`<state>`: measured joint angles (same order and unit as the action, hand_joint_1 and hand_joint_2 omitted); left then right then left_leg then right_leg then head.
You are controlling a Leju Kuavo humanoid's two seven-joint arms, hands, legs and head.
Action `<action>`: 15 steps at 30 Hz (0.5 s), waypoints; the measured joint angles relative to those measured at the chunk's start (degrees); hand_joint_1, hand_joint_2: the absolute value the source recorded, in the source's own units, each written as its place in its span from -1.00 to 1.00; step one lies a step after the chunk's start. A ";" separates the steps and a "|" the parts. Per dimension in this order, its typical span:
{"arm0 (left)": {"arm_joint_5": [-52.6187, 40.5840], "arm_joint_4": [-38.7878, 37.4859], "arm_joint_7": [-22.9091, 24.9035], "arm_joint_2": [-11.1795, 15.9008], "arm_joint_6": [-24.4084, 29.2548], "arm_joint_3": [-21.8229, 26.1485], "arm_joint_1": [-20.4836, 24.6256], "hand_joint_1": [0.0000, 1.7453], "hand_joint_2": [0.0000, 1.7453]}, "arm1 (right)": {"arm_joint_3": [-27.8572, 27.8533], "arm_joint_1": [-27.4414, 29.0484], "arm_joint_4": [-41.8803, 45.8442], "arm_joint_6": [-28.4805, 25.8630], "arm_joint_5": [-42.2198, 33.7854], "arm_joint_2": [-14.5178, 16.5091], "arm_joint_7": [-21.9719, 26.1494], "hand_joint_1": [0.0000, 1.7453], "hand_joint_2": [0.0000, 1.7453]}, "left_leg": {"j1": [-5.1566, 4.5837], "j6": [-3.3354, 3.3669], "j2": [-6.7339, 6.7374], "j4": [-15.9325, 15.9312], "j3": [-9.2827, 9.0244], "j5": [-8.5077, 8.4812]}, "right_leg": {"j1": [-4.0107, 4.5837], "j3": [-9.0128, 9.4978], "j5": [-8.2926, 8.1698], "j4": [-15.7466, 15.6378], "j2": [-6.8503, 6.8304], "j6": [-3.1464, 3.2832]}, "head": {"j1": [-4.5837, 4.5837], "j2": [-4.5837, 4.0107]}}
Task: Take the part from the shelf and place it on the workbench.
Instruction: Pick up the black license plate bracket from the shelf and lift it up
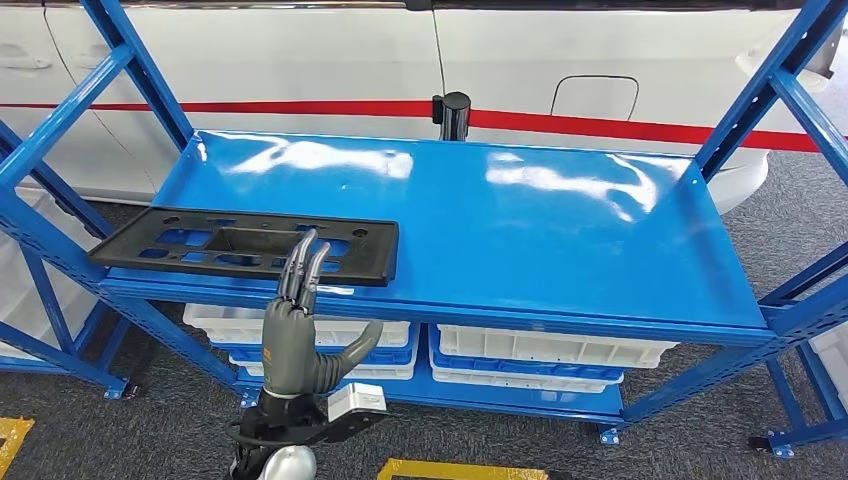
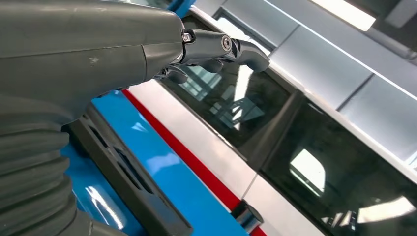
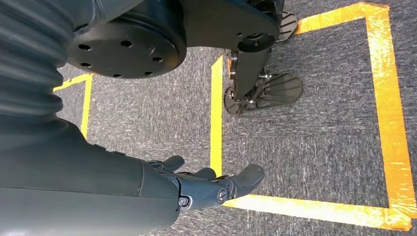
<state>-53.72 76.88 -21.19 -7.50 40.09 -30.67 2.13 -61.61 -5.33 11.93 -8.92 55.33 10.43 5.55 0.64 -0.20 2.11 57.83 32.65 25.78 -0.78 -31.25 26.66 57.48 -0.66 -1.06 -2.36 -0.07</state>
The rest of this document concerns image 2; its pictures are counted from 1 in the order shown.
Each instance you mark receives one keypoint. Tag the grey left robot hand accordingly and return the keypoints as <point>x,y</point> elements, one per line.
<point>81,42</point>

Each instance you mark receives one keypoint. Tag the blue metal shelf rack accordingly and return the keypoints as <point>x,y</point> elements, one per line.
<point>169,169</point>

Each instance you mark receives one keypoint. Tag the white car with red stripe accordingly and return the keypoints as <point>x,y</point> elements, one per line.
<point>202,136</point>

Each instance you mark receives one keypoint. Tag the ceiling light panel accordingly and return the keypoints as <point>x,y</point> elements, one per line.
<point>345,13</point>

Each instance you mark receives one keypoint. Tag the black cylindrical post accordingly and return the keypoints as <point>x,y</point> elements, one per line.
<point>247,216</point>

